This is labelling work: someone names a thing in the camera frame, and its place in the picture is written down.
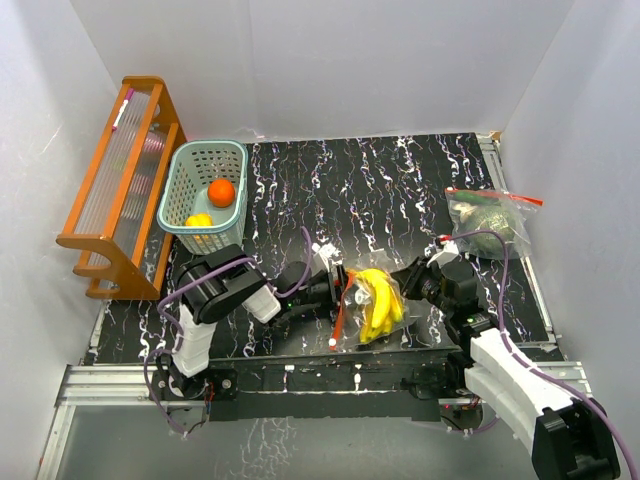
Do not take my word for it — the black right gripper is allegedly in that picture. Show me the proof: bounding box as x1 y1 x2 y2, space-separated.
386 256 453 316

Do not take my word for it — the pink white marker pen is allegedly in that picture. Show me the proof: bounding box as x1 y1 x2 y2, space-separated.
111 88 134 132

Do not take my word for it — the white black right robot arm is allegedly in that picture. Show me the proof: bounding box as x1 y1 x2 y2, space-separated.
392 257 621 479

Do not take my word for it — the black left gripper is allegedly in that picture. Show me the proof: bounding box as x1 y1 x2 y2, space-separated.
288 266 372 312

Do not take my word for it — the clear zip bag with fruit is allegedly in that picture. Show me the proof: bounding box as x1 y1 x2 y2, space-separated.
328 266 422 351

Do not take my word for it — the clear zip bag with vegetables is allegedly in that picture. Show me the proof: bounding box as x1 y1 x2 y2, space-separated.
445 187 544 260

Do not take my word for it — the fake yellow bell pepper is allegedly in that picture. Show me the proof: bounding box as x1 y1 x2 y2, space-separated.
185 213 213 228

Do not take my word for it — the fake orange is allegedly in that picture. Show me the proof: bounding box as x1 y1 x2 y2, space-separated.
207 178 236 208

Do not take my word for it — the orange wooden rack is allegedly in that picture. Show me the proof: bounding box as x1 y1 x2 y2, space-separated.
56 76 186 300

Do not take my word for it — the fake banana bunch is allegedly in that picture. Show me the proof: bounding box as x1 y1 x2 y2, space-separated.
352 268 405 344

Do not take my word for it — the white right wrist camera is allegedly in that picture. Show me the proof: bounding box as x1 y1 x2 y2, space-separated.
425 235 460 267

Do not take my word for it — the teal plastic basket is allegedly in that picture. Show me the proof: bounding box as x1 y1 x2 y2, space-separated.
157 140 249 255

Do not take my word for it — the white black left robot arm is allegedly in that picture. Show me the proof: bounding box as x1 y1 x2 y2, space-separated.
160 244 348 399

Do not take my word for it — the aluminium frame rail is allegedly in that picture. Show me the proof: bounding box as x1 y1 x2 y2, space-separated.
37 360 614 480

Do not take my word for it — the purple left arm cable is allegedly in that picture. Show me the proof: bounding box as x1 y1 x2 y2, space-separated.
142 225 315 441

